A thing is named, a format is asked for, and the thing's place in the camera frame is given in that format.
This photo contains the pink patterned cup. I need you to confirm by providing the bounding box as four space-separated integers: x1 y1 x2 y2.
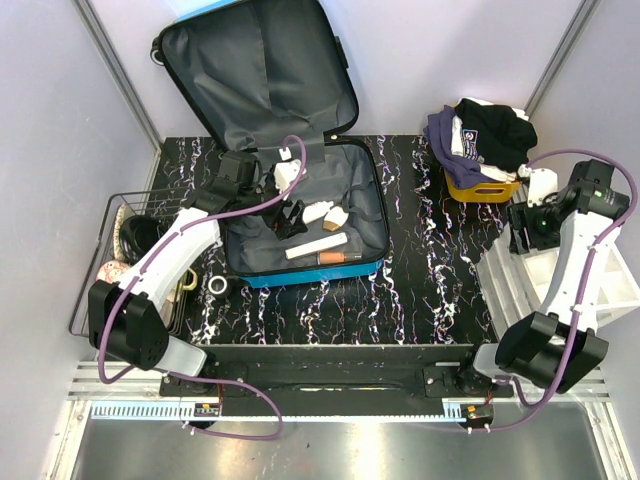
96 259 131 284

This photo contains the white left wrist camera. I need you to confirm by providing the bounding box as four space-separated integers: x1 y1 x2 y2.
273 150 306 193

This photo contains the purple garment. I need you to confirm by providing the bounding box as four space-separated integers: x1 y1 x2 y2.
423 104 489 190

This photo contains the pale yellow mug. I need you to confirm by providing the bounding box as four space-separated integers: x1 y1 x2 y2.
166 268 199 303

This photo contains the white divided organizer tray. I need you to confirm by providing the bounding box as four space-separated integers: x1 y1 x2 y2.
476 235 639 337

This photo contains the orange plastic basket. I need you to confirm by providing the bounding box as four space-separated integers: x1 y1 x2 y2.
444 169 521 203

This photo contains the black wire dish rack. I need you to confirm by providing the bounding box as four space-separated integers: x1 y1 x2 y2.
67 187 203 340

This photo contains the white cosmetic tube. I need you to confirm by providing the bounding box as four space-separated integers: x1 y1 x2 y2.
285 233 349 260

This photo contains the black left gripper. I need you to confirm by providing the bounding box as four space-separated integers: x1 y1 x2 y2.
240 166 309 240

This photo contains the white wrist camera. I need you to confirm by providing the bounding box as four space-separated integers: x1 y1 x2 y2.
516 165 558 208
273 150 306 193

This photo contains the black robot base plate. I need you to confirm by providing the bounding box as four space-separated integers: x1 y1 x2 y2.
94 342 571 401

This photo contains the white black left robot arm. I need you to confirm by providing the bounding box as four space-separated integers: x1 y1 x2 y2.
88 147 307 396

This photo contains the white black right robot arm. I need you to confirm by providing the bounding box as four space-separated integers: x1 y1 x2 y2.
453 157 637 397

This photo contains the black bowl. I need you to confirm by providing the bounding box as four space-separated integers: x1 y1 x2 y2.
117 215 164 264

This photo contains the white pink-tipped bottle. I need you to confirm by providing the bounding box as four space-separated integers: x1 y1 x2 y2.
302 201 334 225

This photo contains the blue fish-print suitcase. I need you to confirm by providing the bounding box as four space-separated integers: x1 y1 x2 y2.
136 1 390 293

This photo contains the brown small tube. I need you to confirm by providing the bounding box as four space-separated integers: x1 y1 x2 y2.
317 251 362 265

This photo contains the aluminium frame rail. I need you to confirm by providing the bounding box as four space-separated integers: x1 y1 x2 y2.
45 362 639 479

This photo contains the black garment with label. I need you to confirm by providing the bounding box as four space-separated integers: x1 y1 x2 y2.
455 97 539 171

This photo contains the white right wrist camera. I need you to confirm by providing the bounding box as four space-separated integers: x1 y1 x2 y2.
516 165 558 208

